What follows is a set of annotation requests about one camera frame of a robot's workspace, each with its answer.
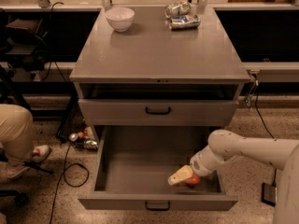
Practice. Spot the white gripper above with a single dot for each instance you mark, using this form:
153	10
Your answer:
199	166

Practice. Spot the red apple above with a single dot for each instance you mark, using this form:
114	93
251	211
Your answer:
193	180

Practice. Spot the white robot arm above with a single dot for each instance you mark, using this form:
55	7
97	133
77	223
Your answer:
224	146

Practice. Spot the open grey bottom drawer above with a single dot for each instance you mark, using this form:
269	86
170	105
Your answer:
134	163

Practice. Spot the grey drawer cabinet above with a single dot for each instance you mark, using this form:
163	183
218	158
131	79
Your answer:
152	62

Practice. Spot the closed grey middle drawer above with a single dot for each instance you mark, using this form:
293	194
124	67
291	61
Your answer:
157	112

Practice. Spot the black power adapter box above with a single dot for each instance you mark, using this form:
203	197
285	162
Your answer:
269	194

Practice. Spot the pile of items on floor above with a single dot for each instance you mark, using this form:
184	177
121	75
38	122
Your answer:
83	139

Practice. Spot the white red sneaker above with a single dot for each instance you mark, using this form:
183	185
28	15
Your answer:
40	153

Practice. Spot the green crushed soda can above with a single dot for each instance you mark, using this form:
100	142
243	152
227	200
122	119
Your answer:
177	9

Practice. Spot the black office chair base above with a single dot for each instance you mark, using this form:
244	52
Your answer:
19	197

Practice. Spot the white ceramic bowl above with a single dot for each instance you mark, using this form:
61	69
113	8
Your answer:
120	18

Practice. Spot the person leg beige trousers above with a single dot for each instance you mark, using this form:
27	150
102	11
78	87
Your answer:
15	136

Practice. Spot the black equipment on shelf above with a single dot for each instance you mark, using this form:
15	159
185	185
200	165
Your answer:
22	42

